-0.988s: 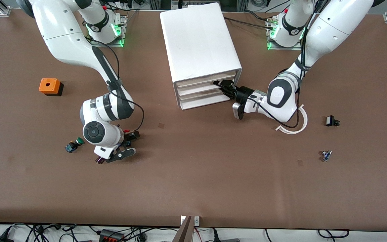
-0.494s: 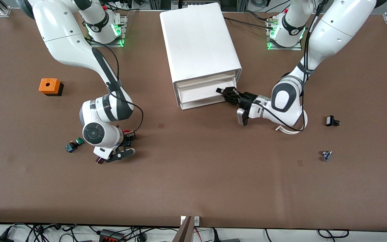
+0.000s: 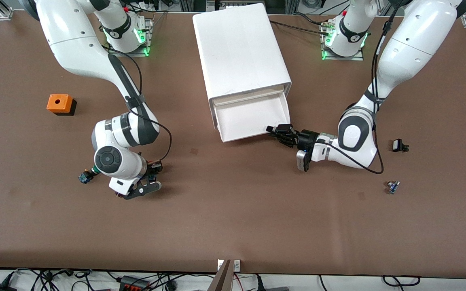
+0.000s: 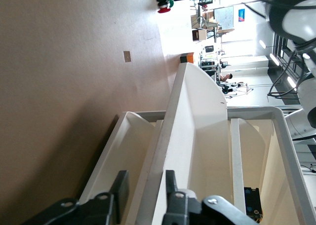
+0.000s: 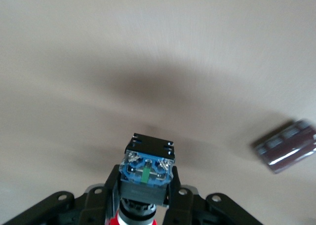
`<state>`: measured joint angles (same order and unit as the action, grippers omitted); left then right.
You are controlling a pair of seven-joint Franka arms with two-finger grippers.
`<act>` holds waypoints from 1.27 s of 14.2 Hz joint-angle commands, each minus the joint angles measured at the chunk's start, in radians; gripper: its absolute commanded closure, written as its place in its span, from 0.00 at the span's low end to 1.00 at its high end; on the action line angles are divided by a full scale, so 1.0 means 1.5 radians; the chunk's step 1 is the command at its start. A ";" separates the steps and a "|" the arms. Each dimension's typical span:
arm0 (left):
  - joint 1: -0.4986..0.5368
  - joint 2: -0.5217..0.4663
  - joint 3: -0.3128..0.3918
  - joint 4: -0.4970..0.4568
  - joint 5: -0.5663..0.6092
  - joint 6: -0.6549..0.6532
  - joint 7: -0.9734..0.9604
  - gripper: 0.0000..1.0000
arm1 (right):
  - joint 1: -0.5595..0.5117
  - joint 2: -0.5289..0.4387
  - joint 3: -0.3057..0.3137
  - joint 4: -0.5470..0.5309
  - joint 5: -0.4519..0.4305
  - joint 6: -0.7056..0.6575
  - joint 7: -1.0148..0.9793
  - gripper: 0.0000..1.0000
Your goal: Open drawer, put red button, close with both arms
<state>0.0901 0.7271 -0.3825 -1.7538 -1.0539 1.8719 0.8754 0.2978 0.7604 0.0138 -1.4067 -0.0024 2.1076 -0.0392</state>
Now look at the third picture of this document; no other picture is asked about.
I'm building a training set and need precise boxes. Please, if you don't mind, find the white drawer cabinet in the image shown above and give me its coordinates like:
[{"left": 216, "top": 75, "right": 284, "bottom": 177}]
[{"left": 193, "top": 3, "right": 292, "bottom": 132}]

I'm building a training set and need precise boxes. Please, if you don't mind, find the orange button box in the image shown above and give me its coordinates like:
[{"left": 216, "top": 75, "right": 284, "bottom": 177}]
[{"left": 47, "top": 94, "right": 77, "bottom": 116}]

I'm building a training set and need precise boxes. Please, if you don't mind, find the black looped floor cable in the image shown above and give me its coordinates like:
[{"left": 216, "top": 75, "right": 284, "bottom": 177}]
[{"left": 382, "top": 275, "right": 421, "bottom": 287}]

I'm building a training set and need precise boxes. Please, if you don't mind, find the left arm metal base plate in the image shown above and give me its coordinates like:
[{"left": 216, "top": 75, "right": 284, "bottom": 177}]
[{"left": 321, "top": 20, "right": 365, "bottom": 61}]

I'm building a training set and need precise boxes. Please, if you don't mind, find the black table cable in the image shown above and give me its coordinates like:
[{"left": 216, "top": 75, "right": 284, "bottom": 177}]
[
  {"left": 293, "top": 12, "right": 330, "bottom": 25},
  {"left": 269, "top": 20, "right": 330, "bottom": 36}
]

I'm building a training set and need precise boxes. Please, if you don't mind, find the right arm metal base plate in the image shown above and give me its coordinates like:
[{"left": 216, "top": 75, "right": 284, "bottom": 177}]
[{"left": 108, "top": 17, "right": 153, "bottom": 57}]

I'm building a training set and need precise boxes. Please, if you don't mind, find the grey metal rail fixture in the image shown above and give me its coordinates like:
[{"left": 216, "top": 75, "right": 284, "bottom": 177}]
[{"left": 205, "top": 0, "right": 267, "bottom": 10}]

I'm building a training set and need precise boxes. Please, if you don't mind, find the black power strip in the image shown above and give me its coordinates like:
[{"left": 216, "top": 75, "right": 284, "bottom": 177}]
[{"left": 119, "top": 275, "right": 151, "bottom": 291}]

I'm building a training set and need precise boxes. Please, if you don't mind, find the white drawer holding button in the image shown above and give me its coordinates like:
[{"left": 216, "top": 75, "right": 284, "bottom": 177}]
[{"left": 211, "top": 90, "right": 292, "bottom": 143}]

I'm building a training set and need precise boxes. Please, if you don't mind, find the black printed cable strap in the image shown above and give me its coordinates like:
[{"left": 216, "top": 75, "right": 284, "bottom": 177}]
[{"left": 364, "top": 90, "right": 386, "bottom": 105}]

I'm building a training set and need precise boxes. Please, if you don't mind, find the green push button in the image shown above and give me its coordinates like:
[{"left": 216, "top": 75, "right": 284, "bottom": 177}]
[{"left": 78, "top": 167, "right": 97, "bottom": 184}]

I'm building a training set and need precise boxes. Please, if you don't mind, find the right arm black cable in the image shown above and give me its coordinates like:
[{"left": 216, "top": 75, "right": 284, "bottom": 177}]
[{"left": 103, "top": 44, "right": 173, "bottom": 164}]

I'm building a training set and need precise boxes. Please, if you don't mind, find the brown camera post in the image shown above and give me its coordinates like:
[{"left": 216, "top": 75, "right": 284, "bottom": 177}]
[{"left": 208, "top": 259, "right": 234, "bottom": 291}]

